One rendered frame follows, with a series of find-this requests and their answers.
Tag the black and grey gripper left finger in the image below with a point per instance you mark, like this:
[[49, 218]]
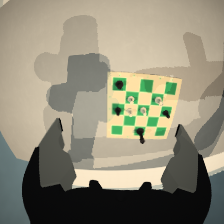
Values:
[[50, 172]]

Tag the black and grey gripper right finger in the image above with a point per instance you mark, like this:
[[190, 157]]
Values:
[[186, 177]]

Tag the green and cream chessboard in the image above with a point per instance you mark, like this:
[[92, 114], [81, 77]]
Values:
[[144, 88]]

